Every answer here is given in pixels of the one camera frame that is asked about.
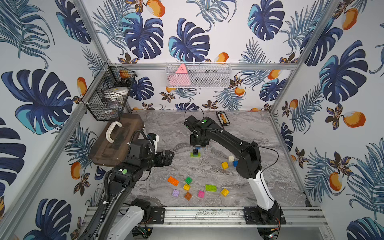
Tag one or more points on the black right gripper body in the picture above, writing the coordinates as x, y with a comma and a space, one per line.
195, 142

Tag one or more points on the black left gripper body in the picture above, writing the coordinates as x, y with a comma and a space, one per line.
160, 158

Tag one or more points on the lime long base lego brick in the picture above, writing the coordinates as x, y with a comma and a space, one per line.
195, 156

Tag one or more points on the yellow small lego brick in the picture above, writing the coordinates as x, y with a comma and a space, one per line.
225, 192

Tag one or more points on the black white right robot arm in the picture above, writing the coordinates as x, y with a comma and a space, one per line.
268, 211

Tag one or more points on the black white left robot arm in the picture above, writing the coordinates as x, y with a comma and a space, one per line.
119, 183

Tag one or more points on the yellow lego brick near arm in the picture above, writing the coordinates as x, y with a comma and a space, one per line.
225, 165

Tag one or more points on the orange long lego brick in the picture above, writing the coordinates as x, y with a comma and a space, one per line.
173, 181

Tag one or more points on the green square lego brick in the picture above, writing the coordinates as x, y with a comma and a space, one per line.
188, 180

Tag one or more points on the purple square lego brick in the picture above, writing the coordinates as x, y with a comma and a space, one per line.
175, 193

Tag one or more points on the yellow sloped lego brick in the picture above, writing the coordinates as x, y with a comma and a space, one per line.
186, 187

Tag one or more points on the brown square lego brick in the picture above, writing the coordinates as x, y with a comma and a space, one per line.
188, 196

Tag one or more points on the pink square lego brick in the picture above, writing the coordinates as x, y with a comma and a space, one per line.
201, 194

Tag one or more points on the black screwdriver bit case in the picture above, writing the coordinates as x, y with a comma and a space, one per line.
223, 119

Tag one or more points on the brown translucent tool case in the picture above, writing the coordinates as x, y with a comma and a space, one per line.
112, 147

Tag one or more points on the pink triangular object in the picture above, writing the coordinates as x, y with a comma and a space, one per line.
180, 77

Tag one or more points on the white object in basket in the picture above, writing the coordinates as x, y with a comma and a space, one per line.
116, 93

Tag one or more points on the white wire wall shelf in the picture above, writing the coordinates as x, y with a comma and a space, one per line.
205, 75

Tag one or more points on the black wire basket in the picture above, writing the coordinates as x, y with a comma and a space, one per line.
101, 108

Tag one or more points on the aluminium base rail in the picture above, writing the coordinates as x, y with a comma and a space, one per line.
178, 217

